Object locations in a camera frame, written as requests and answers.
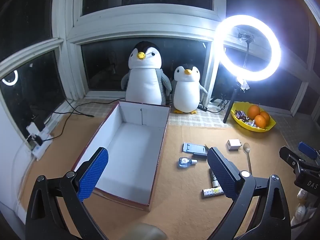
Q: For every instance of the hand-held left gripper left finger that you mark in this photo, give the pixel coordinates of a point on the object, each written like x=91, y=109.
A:
x=93, y=172

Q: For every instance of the white window frame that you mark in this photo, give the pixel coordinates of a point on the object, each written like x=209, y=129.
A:
x=140, y=27

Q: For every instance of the metal spoon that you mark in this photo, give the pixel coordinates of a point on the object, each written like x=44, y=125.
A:
x=246, y=147

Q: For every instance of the white cardboard box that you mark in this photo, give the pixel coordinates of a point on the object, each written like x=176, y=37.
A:
x=130, y=142

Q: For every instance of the white charger plug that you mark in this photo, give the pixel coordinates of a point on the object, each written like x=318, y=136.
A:
x=232, y=145

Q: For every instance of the black power adapter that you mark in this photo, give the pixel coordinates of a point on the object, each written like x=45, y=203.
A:
x=38, y=122

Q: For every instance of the black phone clamp gooseneck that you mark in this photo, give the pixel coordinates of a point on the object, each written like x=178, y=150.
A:
x=246, y=38

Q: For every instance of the large penguin plush toy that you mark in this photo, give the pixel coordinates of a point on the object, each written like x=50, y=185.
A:
x=143, y=80

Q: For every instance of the blue folding phone stand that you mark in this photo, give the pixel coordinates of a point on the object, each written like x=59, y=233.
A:
x=192, y=148

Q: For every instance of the small clear sanitizer bottle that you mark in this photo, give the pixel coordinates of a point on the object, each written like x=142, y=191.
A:
x=185, y=162

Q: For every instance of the dark wrapped candy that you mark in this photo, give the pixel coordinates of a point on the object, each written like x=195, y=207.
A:
x=241, y=115

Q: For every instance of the black plug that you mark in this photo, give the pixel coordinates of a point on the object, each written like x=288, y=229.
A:
x=38, y=139

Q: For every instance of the white patterned lighter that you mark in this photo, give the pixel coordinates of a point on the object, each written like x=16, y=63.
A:
x=212, y=192

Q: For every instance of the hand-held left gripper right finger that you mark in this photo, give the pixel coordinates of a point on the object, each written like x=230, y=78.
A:
x=221, y=170

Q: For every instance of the white power strip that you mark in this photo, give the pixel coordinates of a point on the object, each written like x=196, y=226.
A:
x=42, y=147

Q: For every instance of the white power adapter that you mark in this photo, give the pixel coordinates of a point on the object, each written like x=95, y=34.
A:
x=32, y=128

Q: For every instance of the black tripod stand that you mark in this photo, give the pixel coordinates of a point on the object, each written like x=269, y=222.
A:
x=231, y=102

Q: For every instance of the white and green lip balm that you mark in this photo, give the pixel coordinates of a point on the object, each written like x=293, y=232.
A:
x=213, y=180

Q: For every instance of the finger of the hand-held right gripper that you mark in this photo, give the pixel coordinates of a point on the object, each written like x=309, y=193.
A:
x=290, y=156
x=306, y=150

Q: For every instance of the small wrapped candies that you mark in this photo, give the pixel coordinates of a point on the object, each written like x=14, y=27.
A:
x=250, y=123

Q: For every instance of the yellow fruit bowl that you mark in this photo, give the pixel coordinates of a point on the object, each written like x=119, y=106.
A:
x=240, y=105

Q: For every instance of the white plastic bag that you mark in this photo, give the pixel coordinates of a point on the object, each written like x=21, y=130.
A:
x=301, y=195

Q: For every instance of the small penguin plush toy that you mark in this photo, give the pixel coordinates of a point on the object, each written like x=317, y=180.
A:
x=186, y=92

